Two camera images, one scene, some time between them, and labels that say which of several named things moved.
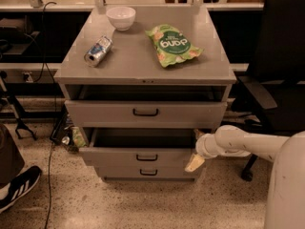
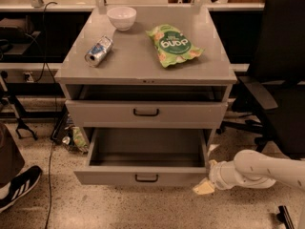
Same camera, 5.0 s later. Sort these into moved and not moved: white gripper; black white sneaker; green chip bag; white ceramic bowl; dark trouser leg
Moved: white gripper
Not moved: black white sneaker; green chip bag; dark trouser leg; white ceramic bowl
